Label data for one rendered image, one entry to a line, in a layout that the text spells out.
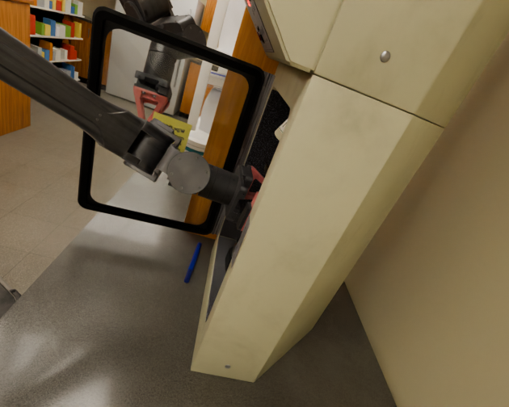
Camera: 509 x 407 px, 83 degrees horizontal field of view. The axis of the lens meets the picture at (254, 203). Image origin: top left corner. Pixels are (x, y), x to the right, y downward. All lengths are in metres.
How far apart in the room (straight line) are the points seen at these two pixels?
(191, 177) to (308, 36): 0.22
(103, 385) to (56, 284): 0.21
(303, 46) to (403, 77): 0.10
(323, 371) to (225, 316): 0.28
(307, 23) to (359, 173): 0.15
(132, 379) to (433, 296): 0.56
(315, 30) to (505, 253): 0.48
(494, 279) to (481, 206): 0.14
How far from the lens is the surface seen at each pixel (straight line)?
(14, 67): 0.42
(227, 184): 0.47
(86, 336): 0.57
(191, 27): 0.64
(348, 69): 0.30
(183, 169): 0.40
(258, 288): 0.40
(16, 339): 0.58
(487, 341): 0.63
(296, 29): 0.29
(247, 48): 0.66
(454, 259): 0.68
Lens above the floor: 1.41
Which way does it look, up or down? 26 degrees down
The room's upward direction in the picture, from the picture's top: 22 degrees clockwise
